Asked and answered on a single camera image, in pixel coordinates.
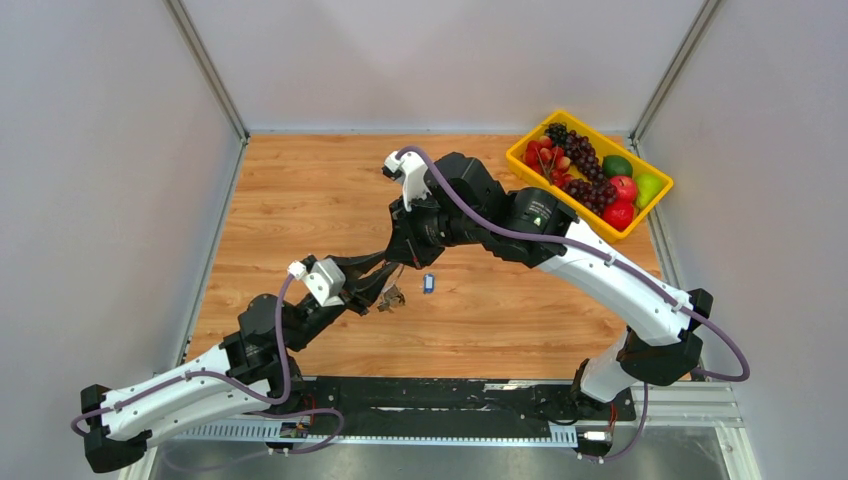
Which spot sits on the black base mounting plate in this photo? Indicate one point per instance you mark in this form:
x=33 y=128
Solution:
x=449 y=408

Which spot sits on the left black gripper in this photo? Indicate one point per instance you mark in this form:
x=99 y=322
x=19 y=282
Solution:
x=360 y=291

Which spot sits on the green lime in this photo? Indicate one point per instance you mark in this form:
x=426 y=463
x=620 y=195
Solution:
x=616 y=165

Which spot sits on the red apple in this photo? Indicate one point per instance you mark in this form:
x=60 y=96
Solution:
x=625 y=187

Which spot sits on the red round fruit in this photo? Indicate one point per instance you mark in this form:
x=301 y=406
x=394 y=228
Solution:
x=619 y=215

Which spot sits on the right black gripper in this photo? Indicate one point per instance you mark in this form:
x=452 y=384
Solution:
x=405 y=245

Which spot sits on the green pear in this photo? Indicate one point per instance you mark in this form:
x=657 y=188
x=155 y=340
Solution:
x=648 y=186

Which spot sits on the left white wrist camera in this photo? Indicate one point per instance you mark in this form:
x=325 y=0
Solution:
x=324 y=279

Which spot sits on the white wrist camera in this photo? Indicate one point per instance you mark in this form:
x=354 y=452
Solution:
x=324 y=279
x=408 y=169

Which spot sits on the dark grape bunch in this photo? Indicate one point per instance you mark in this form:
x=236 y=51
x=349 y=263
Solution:
x=589 y=186

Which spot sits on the yellow plastic bin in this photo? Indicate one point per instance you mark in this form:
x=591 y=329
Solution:
x=603 y=146

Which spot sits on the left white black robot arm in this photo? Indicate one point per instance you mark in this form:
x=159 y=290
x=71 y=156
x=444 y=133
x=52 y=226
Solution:
x=251 y=371

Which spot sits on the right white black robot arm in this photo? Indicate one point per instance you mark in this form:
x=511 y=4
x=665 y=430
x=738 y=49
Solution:
x=454 y=201

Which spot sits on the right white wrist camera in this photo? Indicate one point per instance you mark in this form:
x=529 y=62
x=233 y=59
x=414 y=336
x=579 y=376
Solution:
x=408 y=169

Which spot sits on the metal keyring with keys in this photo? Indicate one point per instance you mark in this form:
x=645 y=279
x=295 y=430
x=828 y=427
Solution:
x=391 y=296

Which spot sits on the aluminium rail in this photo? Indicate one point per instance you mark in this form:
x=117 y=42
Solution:
x=689 y=404

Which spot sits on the blue key tag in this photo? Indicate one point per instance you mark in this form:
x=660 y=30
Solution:
x=428 y=286

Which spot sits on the red strawberries cluster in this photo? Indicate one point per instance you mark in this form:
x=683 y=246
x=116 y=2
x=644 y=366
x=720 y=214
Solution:
x=548 y=160

